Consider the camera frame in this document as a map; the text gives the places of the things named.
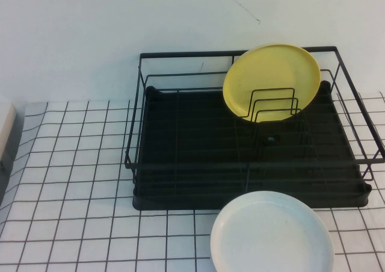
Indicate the white round plate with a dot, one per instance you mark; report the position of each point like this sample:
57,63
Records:
270,239

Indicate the black plastic drip tray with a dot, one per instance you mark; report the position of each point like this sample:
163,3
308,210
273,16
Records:
195,127

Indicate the beige box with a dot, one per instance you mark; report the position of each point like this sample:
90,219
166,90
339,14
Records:
6,121

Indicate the white black-grid tablecloth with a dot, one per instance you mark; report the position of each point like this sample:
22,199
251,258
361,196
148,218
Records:
75,163

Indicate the yellow round plate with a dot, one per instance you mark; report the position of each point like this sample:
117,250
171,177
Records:
264,73

